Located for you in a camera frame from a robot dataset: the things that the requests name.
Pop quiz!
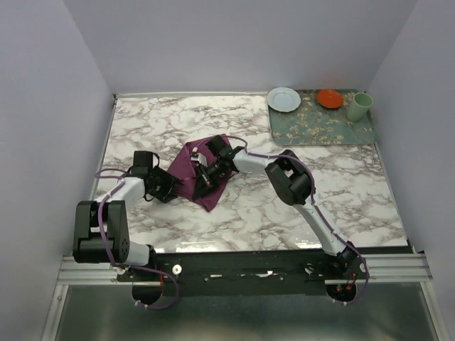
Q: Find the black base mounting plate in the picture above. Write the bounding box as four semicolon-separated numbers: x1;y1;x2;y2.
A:
117;248;374;298

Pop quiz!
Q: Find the orange bowl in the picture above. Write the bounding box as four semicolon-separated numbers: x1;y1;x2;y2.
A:
316;89;344;109

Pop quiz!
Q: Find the purple cloth napkin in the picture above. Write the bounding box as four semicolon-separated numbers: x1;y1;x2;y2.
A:
167;136;232;212

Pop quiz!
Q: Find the light blue plate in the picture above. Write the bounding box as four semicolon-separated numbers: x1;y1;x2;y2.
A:
267;87;301;113

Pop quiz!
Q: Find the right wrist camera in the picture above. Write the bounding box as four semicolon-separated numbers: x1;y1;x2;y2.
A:
191;147;208;166

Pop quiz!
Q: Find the floral green tray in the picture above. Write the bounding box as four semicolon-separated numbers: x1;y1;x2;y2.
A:
268;89;378;146

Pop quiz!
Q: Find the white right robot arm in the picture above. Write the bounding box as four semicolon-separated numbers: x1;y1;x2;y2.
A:
192;135;365;278

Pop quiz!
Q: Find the aluminium frame rail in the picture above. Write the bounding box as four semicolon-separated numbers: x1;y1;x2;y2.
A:
57;254;433;286

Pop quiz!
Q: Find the green cup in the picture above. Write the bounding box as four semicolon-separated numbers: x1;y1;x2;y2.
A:
347;92;373;121

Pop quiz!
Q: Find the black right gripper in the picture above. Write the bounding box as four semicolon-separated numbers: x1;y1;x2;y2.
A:
192;158;225;202

